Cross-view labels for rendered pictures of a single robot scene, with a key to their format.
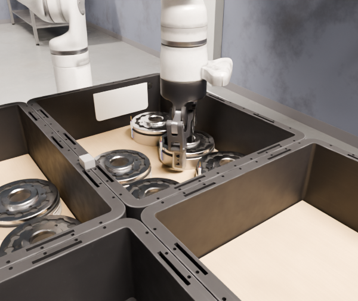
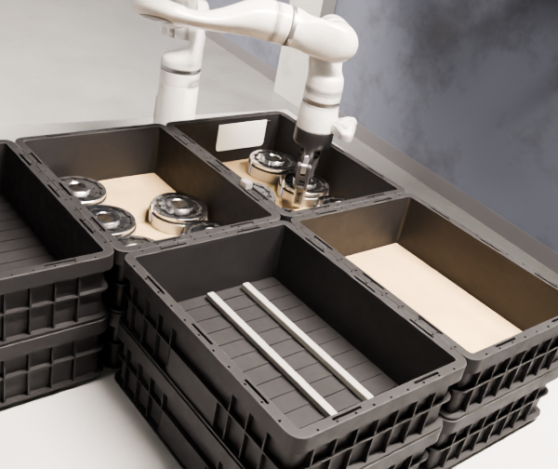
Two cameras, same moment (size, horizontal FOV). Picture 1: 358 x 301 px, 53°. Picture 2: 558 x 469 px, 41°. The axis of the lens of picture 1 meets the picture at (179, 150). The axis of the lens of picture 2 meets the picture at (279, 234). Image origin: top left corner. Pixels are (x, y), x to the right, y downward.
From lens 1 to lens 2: 0.88 m
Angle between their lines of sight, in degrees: 6
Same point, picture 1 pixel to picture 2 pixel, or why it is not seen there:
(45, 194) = (196, 206)
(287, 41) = (431, 60)
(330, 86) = (484, 141)
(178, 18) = (322, 86)
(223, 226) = (336, 244)
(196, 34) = (333, 99)
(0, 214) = (169, 214)
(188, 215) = (316, 228)
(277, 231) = (373, 258)
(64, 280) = (246, 248)
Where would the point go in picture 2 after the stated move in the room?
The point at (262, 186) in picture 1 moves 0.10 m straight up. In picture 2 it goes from (366, 221) to (380, 171)
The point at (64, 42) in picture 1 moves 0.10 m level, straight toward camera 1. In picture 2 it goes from (182, 61) to (193, 77)
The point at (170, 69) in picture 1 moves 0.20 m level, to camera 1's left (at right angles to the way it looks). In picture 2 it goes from (308, 122) to (200, 104)
